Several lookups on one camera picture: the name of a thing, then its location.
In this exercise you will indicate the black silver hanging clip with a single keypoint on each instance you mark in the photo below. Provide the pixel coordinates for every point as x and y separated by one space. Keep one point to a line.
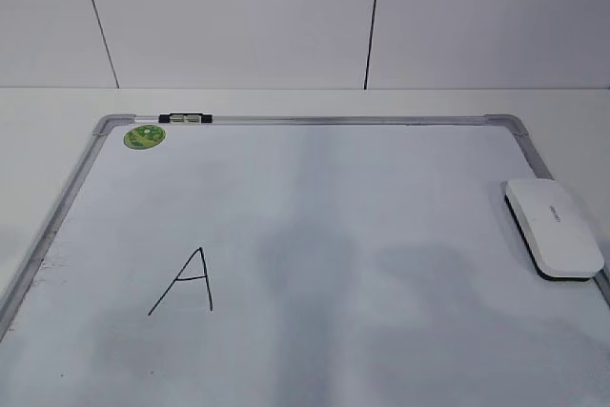
185 118

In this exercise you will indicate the white whiteboard eraser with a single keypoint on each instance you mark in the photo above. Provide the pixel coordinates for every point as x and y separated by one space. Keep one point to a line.
560 241

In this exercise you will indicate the whiteboard with aluminium frame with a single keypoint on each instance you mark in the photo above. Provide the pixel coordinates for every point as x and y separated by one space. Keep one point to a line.
300 262

